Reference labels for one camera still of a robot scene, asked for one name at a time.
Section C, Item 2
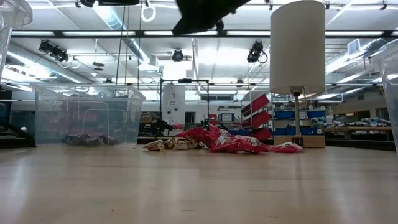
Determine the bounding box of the gold foil candy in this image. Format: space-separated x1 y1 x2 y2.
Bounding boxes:
164 136 187 151
143 139 165 152
183 138 203 150

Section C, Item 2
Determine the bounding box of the red wrapped candy bar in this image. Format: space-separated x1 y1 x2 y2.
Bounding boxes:
175 126 212 142
208 136 249 154
270 142 303 154
239 135 274 154
201 123 233 141

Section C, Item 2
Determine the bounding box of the black ceiling spotlight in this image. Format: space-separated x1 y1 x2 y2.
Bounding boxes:
39 39 70 63
247 40 269 65

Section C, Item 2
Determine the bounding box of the white cylindrical machine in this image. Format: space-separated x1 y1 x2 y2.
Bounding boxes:
162 85 187 125

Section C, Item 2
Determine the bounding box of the white shade table lamp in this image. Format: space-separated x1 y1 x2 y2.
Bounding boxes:
269 0 326 149

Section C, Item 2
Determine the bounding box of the red tilted storage bin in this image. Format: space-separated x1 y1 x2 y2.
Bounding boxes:
247 127 272 141
241 110 272 130
241 93 271 116

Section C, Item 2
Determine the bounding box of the shelf with blue bins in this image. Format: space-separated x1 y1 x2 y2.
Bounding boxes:
272 107 327 137

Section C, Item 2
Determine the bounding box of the clear plastic bin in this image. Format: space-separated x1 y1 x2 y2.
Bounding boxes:
368 39 398 155
0 0 34 81
33 83 146 147

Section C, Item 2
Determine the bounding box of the grey air vent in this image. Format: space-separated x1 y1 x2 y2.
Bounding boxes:
347 39 361 56

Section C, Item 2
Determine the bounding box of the wooden workbench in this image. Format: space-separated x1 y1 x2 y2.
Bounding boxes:
323 125 394 141

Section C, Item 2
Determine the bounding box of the round black ceiling camera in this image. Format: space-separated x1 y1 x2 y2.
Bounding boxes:
171 49 185 62

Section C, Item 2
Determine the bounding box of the hanging white ring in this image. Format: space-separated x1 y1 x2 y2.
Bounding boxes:
141 2 157 23

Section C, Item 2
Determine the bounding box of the black overhead frame bar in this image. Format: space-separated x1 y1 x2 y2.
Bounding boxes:
11 29 398 39

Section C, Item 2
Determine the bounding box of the silver ventilation duct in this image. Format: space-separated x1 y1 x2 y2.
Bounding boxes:
0 40 94 85

